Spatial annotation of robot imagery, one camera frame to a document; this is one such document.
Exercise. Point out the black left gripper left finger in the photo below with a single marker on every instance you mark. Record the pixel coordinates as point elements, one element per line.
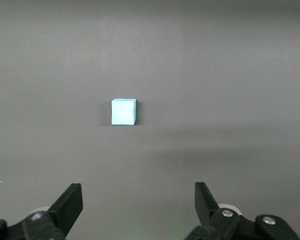
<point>65,207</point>

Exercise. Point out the light blue foam block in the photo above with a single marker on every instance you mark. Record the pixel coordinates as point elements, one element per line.
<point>122,112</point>

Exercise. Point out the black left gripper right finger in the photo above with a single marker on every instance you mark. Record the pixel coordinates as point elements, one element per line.
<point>205,202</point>

